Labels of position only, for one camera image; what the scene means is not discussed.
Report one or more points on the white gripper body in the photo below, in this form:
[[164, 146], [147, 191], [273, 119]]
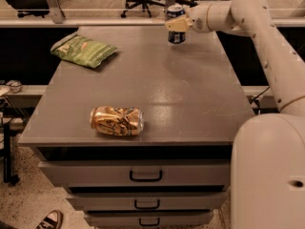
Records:
[[197, 20]]

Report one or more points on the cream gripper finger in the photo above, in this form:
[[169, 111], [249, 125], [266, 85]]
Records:
[[178, 24]]

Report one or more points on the blue pepsi can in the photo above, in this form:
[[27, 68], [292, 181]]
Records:
[[176, 34]]

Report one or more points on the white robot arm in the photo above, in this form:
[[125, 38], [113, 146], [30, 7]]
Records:
[[268, 155]]

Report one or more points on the crushed orange soda can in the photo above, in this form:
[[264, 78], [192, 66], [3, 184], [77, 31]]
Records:
[[110, 120]]

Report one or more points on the green chip bag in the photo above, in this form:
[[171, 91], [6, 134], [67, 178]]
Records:
[[82, 50]]

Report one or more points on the black stand left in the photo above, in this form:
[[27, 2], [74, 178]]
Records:
[[8, 177]]

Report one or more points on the black and white sneaker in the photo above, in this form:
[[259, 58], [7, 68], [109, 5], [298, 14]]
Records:
[[53, 220]]

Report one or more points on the top drawer with black handle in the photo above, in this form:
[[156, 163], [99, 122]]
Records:
[[131, 173]]

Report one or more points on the drawer with black handle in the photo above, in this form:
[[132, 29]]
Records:
[[131, 173], [147, 201], [144, 219]]

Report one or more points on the middle drawer with black handle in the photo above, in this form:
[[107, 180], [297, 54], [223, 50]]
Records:
[[147, 201]]

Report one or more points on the bottom drawer with black handle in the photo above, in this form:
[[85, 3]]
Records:
[[144, 219]]

